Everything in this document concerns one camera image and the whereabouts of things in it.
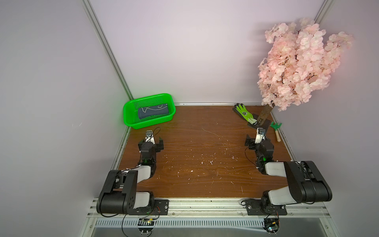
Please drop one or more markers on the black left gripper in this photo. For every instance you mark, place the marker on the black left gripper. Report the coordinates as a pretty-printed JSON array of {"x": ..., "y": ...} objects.
[{"x": 157, "y": 145}]

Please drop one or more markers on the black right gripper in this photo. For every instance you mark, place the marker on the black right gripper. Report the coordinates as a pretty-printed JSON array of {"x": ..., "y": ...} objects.
[{"x": 251, "y": 146}]

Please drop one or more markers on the blue printed pillowcase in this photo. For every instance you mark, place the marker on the blue printed pillowcase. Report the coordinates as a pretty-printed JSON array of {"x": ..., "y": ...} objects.
[{"x": 157, "y": 110}]

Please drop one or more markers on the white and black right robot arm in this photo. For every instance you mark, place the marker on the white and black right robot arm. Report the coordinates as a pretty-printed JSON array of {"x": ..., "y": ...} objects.
[{"x": 305, "y": 183}]

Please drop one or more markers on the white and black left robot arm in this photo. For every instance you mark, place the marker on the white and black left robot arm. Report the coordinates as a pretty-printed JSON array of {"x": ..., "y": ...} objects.
[{"x": 119, "y": 194}]

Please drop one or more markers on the green and black work glove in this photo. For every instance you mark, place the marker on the green and black work glove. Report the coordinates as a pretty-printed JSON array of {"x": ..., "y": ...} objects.
[{"x": 242, "y": 111}]

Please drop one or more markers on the green plastic basket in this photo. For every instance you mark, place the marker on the green plastic basket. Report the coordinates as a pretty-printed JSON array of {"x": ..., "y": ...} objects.
[{"x": 130, "y": 110}]

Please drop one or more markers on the pink artificial blossom tree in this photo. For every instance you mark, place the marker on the pink artificial blossom tree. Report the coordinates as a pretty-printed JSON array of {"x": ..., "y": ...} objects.
[{"x": 299, "y": 62}]

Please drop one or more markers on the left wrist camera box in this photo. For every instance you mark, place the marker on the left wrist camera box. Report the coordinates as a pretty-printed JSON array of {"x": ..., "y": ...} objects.
[{"x": 149, "y": 136}]

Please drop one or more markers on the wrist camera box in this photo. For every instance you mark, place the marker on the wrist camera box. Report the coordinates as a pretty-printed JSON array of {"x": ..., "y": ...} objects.
[
  {"x": 260, "y": 134},
  {"x": 149, "y": 136}
]

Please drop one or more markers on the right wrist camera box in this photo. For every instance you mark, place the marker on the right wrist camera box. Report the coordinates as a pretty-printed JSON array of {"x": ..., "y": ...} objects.
[{"x": 260, "y": 134}]

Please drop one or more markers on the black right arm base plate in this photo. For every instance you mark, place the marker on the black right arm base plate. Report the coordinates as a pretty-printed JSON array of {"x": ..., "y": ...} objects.
[{"x": 263, "y": 207}]

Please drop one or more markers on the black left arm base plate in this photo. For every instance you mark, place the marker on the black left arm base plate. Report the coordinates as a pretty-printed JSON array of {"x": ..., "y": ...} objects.
[{"x": 160, "y": 207}]

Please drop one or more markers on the left circuit board under rail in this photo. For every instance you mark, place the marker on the left circuit board under rail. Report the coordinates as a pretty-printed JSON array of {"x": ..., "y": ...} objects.
[{"x": 146, "y": 226}]

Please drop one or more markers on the circuit board under rail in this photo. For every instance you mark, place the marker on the circuit board under rail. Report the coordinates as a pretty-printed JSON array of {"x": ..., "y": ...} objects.
[
  {"x": 146, "y": 226},
  {"x": 271, "y": 225}
]

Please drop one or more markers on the right circuit board under rail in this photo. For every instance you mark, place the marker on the right circuit board under rail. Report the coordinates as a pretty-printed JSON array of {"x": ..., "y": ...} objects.
[{"x": 271, "y": 225}]

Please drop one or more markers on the aluminium front rail frame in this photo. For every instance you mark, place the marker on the aluminium front rail frame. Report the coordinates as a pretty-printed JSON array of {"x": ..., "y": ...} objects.
[{"x": 214, "y": 217}]

